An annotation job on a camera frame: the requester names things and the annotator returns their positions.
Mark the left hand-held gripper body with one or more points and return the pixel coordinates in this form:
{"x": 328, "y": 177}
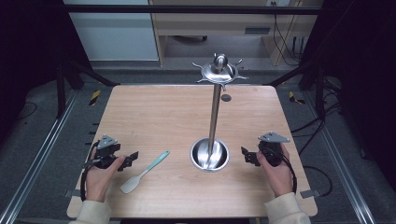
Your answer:
{"x": 106, "y": 154}

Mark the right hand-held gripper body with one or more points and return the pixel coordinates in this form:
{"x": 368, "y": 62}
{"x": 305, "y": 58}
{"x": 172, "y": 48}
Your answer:
{"x": 271, "y": 149}

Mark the person's left hand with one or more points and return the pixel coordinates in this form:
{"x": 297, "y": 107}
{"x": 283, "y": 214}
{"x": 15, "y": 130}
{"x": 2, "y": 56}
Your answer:
{"x": 99, "y": 182}

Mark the person's right hand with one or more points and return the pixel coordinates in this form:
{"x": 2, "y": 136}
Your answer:
{"x": 278, "y": 177}

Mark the steel utensil stand with hooks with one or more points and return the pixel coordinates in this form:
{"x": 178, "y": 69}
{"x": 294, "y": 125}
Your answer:
{"x": 214, "y": 124}

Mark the yellow black hazard tape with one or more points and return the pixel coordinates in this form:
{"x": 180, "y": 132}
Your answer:
{"x": 95, "y": 97}
{"x": 294, "y": 98}

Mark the dark round table grommet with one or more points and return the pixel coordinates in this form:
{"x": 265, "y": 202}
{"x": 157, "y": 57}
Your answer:
{"x": 226, "y": 98}

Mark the black curtain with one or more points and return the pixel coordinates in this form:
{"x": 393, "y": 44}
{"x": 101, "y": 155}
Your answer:
{"x": 361, "y": 77}
{"x": 28, "y": 46}

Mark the white cabinet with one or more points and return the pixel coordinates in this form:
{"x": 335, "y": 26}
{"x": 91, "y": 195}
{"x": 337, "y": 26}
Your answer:
{"x": 115, "y": 37}

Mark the light wooden desk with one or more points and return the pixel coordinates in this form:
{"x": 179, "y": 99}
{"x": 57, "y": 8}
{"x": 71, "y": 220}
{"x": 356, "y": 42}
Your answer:
{"x": 218, "y": 23}

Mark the grey table bracket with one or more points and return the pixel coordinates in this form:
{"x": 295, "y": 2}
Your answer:
{"x": 310, "y": 193}
{"x": 70, "y": 193}

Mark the aluminium floor rail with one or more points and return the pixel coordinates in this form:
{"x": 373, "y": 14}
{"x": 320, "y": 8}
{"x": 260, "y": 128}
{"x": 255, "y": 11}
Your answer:
{"x": 40, "y": 155}
{"x": 342, "y": 161}

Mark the black frame strut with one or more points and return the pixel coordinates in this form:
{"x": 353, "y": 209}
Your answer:
{"x": 60, "y": 93}
{"x": 320, "y": 93}

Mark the black horizontal frame bar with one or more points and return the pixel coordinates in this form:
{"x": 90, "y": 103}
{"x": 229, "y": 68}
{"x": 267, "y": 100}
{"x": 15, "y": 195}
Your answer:
{"x": 186, "y": 9}

